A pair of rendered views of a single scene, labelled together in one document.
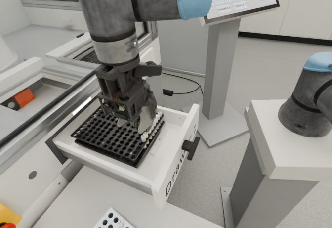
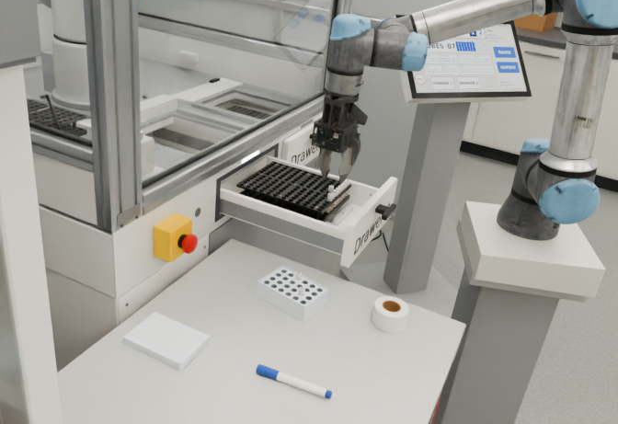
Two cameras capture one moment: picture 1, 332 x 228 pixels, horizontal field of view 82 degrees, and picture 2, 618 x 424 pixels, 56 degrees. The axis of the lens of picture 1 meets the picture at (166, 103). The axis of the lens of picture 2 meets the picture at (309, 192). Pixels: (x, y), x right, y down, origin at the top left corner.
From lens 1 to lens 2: 0.90 m
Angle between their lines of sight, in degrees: 15
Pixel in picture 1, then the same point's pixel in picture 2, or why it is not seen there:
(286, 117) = (504, 214)
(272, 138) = (484, 234)
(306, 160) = (516, 255)
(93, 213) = (255, 277)
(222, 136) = not seen: hidden behind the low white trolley
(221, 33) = (436, 121)
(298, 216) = not seen: outside the picture
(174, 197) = not seen: hidden behind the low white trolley
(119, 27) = (356, 67)
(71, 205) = (225, 267)
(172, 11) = (397, 63)
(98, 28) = (341, 64)
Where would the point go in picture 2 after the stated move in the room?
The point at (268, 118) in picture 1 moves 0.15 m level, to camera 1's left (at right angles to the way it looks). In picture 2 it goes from (483, 219) to (426, 214)
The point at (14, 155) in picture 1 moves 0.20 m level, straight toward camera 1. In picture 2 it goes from (200, 176) to (273, 209)
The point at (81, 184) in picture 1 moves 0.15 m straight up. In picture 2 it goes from (233, 254) to (236, 196)
